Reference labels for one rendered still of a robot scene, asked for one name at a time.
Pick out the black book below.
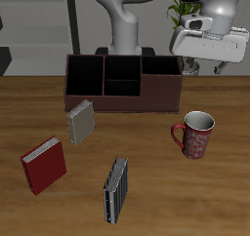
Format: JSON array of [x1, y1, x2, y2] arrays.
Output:
[[103, 155, 129, 225]]

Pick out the dark brown desk caddy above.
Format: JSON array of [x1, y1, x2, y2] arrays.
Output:
[[62, 53, 185, 114]]

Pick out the red patterned mug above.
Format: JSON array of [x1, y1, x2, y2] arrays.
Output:
[[170, 110, 217, 160]]

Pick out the red book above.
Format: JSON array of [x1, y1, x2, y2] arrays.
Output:
[[20, 135, 68, 197]]

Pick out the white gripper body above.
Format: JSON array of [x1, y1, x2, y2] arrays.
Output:
[[169, 25, 250, 64]]

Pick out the green pot plant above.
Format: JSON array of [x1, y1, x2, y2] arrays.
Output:
[[166, 0, 202, 76]]

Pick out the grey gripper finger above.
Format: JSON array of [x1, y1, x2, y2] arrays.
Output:
[[186, 57, 197, 68], [213, 60, 229, 75]]

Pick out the white shelf unit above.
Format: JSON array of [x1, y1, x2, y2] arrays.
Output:
[[0, 0, 73, 77]]

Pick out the black vertical post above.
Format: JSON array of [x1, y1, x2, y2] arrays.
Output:
[[65, 0, 81, 56]]

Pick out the flat black base plate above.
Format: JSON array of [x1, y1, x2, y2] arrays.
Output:
[[94, 46, 157, 57]]

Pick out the grey book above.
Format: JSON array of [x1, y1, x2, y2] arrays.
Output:
[[65, 98, 97, 147]]

